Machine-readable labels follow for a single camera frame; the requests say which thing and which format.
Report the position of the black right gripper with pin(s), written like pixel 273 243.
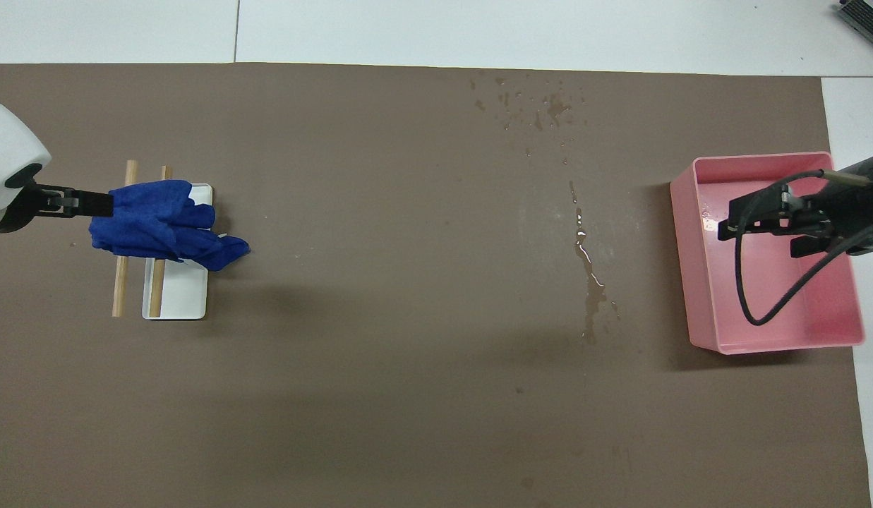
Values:
pixel 859 204

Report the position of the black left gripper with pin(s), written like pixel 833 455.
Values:
pixel 51 201

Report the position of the blue towel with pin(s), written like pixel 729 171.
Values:
pixel 154 226

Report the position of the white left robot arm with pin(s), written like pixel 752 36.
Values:
pixel 9 148

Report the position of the water streak puddle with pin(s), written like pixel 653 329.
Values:
pixel 590 275

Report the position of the scattered water droplets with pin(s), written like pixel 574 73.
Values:
pixel 556 107

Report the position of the pink plastic bin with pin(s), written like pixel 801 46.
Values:
pixel 824 317

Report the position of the white rack with wooden rods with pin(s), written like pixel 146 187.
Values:
pixel 185 293

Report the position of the grey ridged device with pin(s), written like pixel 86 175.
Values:
pixel 870 17

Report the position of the brown table mat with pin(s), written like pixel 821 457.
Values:
pixel 408 353

